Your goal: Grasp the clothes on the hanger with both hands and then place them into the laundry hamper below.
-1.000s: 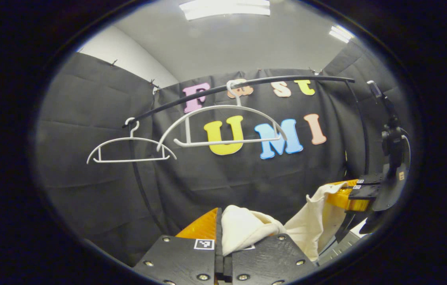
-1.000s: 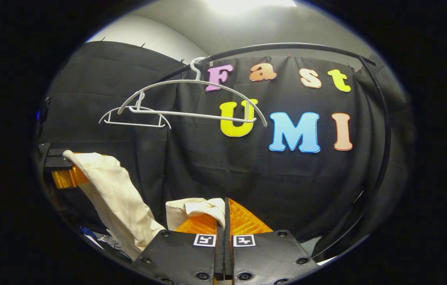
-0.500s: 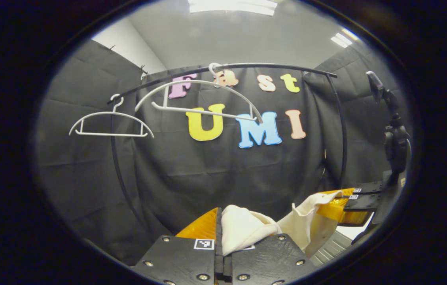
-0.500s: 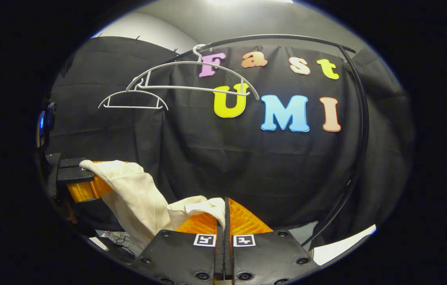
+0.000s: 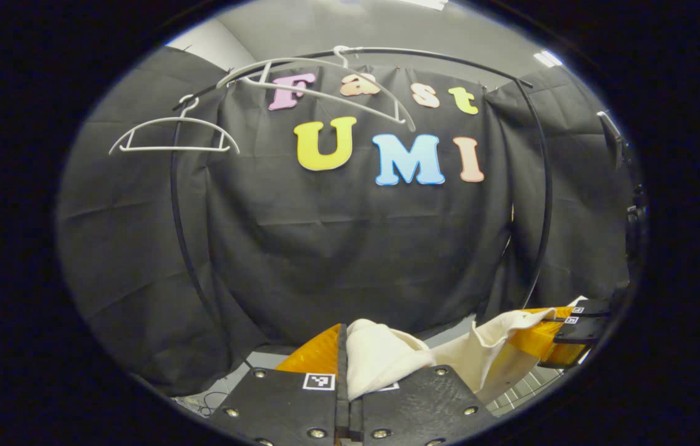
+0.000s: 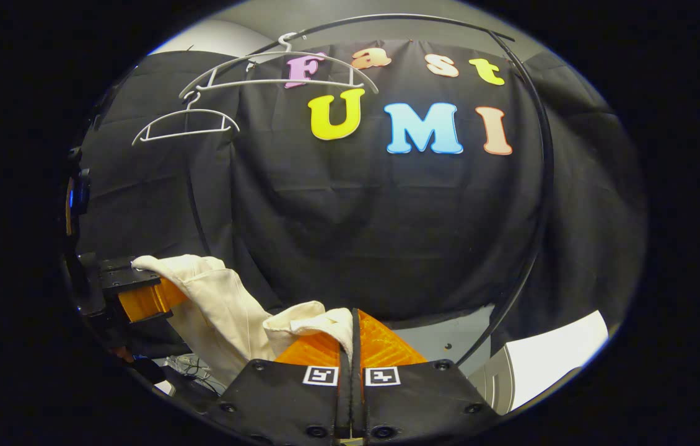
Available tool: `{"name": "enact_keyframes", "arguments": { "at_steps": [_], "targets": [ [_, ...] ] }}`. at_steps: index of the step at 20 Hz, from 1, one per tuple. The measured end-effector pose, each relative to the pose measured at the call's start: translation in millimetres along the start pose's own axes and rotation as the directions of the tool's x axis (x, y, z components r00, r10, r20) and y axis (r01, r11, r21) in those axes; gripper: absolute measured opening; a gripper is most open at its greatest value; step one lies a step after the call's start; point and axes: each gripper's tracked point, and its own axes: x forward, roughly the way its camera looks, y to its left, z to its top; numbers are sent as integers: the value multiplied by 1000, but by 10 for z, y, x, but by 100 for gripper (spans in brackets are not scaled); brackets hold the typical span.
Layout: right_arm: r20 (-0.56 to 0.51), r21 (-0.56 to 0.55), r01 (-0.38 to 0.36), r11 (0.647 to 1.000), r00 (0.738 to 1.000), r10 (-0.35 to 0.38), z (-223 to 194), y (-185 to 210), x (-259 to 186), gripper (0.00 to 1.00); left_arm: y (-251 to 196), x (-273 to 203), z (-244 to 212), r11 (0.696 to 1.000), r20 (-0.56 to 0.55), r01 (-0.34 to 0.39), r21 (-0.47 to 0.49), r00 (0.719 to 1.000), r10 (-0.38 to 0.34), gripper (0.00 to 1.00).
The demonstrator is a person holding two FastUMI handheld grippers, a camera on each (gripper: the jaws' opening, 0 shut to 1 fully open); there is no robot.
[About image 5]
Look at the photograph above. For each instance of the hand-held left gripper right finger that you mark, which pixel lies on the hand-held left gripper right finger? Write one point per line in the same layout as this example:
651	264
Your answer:
424	402

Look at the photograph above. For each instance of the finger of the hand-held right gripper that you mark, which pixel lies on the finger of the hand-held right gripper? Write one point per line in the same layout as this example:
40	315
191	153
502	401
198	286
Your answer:
591	308
579	331

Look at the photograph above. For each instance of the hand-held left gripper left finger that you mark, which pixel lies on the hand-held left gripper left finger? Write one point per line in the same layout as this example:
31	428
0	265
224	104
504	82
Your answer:
342	384

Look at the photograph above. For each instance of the cream button shirt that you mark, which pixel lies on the cream button shirt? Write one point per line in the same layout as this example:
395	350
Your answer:
381	356

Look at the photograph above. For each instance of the black metal clothes rack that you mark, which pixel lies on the black metal clothes rack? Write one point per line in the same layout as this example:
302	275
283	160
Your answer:
547	186

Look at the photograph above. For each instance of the white plastic clothes hanger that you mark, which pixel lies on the white plastic clothes hanger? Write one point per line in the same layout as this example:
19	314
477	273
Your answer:
170	149
344	59

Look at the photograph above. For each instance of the white ribbed board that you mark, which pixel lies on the white ribbed board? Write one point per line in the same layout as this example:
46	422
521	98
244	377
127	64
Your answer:
517	396

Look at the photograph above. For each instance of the black backdrop cloth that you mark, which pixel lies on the black backdrop cloth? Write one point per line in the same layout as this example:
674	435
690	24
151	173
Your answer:
325	248

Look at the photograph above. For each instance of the double ceiling light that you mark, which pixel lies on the double ceiling light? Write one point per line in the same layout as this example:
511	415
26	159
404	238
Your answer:
547	59

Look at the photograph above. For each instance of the large ceiling light panel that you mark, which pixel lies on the large ceiling light panel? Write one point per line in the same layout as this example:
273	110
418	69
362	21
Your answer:
427	3

